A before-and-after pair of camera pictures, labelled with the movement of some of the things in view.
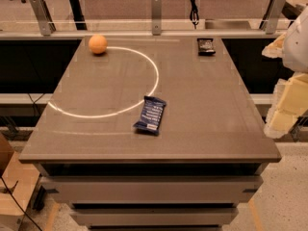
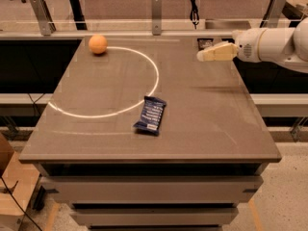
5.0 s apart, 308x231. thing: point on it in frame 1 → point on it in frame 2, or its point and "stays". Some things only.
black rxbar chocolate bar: (205, 46) stays
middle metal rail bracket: (156, 13) stays
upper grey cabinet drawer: (152, 189) stays
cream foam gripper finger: (275, 49) → (245, 47)
